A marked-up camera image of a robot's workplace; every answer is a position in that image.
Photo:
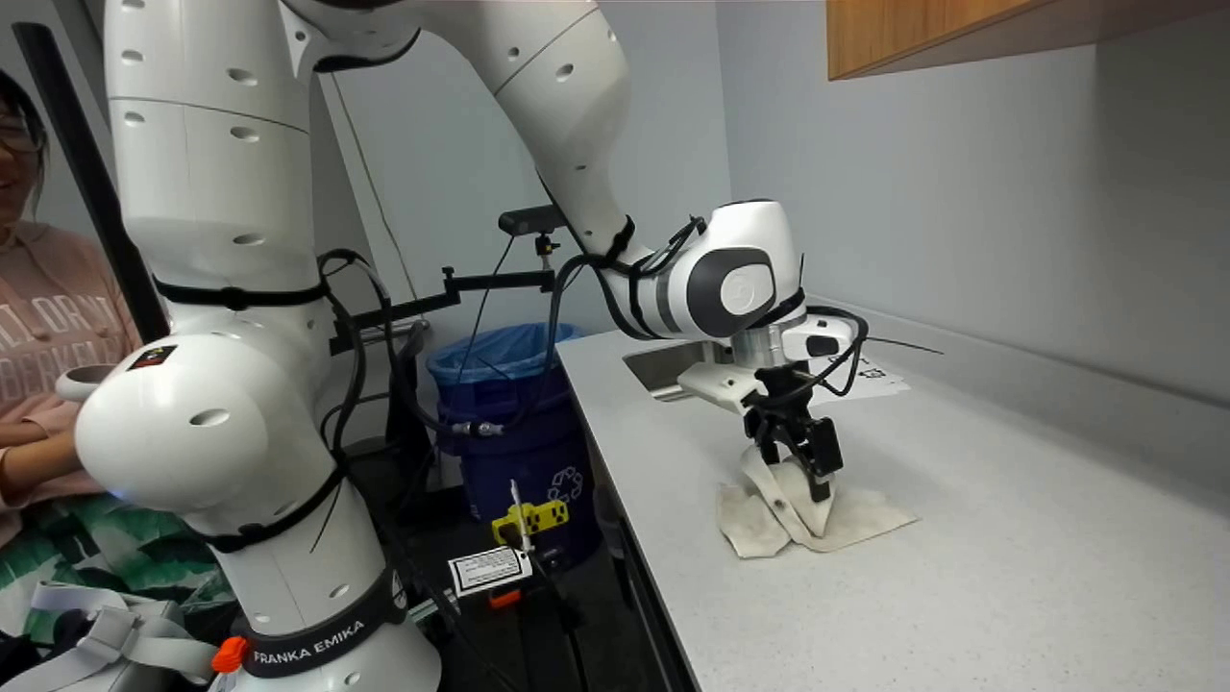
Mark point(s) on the orange knob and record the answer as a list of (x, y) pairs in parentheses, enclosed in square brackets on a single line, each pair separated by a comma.
[(229, 656)]

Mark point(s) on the cream cloth towel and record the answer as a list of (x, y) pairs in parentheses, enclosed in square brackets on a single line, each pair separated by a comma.
[(869, 521)]

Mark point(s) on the white printed paper sheet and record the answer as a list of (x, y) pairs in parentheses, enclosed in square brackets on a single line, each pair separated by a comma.
[(885, 382)]

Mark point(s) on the white label tag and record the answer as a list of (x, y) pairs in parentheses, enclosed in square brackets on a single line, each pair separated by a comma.
[(487, 569)]

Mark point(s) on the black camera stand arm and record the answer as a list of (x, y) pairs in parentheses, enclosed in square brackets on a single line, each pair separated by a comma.
[(487, 283)]

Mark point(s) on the small black camera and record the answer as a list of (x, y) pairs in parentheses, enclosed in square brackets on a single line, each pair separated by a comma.
[(530, 219)]

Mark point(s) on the yellow clamp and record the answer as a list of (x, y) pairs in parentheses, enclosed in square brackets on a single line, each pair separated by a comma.
[(531, 521)]

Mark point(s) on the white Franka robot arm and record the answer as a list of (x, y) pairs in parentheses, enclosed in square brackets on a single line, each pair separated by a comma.
[(217, 127)]

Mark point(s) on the person in pink shirt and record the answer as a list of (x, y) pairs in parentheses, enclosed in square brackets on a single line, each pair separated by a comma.
[(53, 331)]

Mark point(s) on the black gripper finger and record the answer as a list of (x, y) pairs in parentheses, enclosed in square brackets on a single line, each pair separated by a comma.
[(768, 443), (828, 462)]

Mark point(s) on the dark flat tray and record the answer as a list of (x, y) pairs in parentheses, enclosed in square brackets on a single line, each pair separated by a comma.
[(668, 368)]

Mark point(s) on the green patterned cloth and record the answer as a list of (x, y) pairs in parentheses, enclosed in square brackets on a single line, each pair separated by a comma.
[(65, 552)]

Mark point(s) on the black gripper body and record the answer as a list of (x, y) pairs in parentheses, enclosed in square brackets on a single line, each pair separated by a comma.
[(785, 398)]

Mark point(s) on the blue trash bin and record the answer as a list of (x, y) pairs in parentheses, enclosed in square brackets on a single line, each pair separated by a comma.
[(513, 437)]

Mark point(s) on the black diagonal pole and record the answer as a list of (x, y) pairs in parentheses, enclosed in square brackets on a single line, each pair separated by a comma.
[(90, 168)]

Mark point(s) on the wooden wall cabinet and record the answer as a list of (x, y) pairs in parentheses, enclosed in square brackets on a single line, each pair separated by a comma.
[(962, 26)]

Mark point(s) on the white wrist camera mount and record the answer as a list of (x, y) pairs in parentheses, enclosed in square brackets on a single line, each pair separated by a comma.
[(717, 382)]

